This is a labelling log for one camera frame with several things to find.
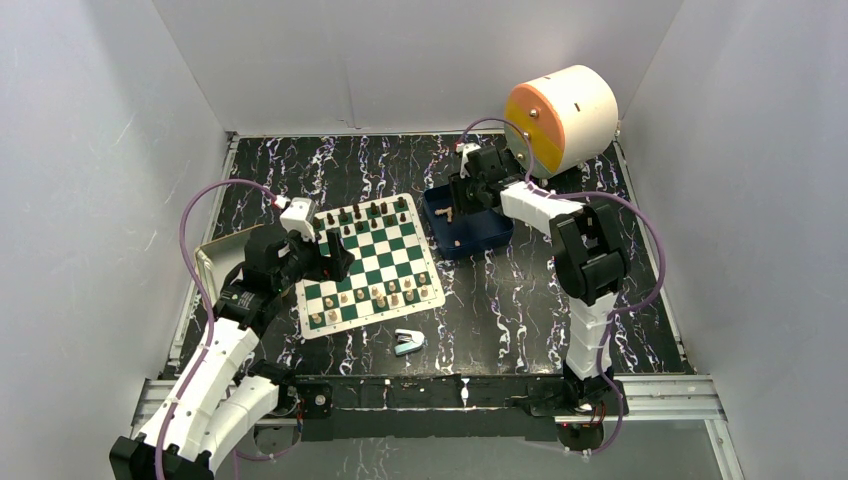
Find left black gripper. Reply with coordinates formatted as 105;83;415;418
273;226;354;292

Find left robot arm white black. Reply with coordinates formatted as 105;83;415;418
109;224;354;479

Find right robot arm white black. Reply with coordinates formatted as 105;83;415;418
449;142;630;414

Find light pieces in tray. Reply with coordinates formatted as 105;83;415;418
434;207;454;224

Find dark chess pieces row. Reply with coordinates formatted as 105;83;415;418
312;194;417;243

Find green white chess board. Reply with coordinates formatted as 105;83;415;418
295;193;446;340

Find blue tray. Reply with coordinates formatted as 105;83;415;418
423;185;514;260

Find gold metal tin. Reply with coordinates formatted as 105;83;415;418
194;225;259;304

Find white cylindrical drawer cabinet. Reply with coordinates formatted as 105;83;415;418
503;65;619;179

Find small light blue stapler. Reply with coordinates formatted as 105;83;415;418
394;329;426;357

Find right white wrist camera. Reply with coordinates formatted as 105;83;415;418
455;142;481;178

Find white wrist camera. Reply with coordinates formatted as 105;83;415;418
455;142;481;178
279;197;316;243

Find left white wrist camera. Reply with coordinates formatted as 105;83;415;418
279;197;316;243

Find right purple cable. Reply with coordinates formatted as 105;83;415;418
457;118;667;457

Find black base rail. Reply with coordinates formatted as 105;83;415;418
235;374;627;444

